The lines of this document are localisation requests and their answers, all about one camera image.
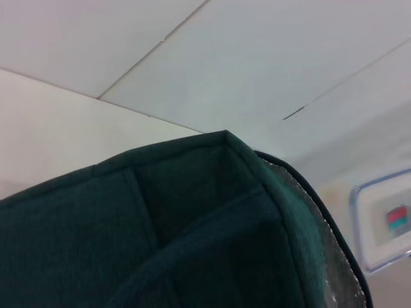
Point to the dark teal insulated lunch bag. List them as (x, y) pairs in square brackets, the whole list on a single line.
[(96, 240)]

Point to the clear plastic food container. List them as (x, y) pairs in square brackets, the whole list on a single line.
[(375, 247)]

